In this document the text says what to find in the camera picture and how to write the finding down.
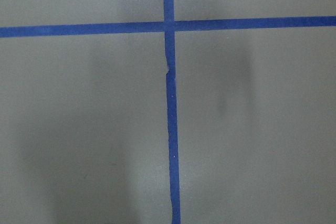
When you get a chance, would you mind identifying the blue tape line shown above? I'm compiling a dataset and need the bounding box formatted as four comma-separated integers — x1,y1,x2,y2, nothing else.
0,15,336,39
162,0,182,224

